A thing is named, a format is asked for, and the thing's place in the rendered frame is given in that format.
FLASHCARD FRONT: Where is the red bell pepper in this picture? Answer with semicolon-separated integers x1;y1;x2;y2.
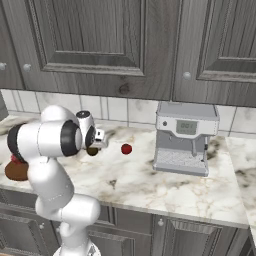
10;153;25;165

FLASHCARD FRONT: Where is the grey wooden wall cupboard door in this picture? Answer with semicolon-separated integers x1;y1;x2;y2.
0;0;26;91
1;0;184;102
171;0;256;108

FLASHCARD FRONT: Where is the grey wooden drawer front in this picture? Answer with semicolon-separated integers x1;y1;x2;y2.
108;205;155;235
0;188;40;214

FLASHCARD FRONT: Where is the grey wooden base cupboard door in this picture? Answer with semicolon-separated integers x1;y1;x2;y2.
0;211;56;256
151;214;249;256
54;222;136;256

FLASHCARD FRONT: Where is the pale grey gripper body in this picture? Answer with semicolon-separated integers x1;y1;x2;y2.
89;137;110;150

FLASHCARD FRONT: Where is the dark brown avocado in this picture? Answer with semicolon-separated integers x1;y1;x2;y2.
86;147;100;157

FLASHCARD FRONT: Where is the red tomato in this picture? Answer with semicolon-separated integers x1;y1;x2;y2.
120;143;133;156

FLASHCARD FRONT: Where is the silver coffee machine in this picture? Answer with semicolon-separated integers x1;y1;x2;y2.
152;101;221;178

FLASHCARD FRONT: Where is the round brown cutting board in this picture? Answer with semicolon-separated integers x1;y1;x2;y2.
4;161;32;182

